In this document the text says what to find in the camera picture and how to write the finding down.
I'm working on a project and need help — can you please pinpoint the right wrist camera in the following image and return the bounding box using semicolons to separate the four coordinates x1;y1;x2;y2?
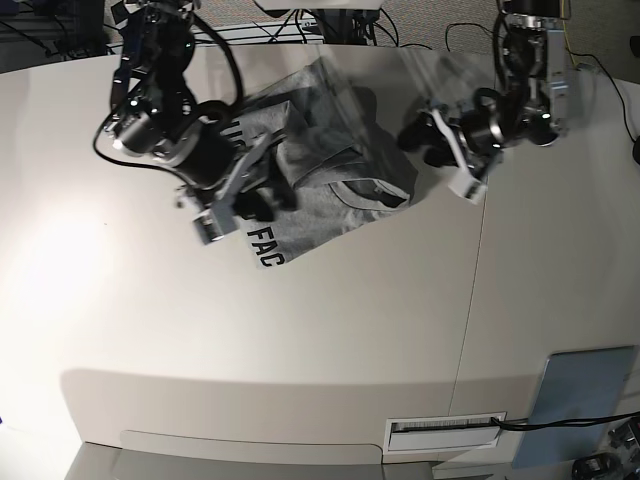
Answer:
192;203;238;245

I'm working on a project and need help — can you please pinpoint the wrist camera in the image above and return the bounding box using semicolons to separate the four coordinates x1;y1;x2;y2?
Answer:
448;169;487;205
192;203;238;245

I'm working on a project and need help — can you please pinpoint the white cable grommet tray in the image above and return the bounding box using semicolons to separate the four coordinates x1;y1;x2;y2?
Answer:
382;412;506;455

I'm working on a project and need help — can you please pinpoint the grey T-shirt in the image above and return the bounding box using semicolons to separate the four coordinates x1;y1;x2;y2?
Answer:
239;57;418;269

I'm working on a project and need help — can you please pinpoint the blue-grey mat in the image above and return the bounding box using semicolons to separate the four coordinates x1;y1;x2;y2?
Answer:
512;345;637;469

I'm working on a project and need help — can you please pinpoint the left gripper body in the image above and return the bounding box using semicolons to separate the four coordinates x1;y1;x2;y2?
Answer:
457;109;503;158

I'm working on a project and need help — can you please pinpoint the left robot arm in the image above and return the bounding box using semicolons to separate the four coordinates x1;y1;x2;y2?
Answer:
424;1;572;181

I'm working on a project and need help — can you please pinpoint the robot base stand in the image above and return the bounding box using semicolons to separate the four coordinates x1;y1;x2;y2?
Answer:
254;0;389;45

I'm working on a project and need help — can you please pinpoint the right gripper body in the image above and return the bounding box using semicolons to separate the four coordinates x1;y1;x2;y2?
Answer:
172;121;240;188

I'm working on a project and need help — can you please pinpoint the yellow cable on floor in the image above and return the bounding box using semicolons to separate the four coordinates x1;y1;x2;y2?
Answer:
559;0;586;70

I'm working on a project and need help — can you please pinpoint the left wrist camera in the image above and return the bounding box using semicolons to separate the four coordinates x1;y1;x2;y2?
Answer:
448;169;487;205

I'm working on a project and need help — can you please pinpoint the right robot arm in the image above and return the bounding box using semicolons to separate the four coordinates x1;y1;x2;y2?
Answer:
96;1;297;221

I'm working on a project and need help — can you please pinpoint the black device bottom right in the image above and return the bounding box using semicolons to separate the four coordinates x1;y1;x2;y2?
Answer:
571;452;623;480

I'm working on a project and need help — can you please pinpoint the black cable on table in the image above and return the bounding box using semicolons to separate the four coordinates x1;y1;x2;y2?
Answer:
491;412;640;432

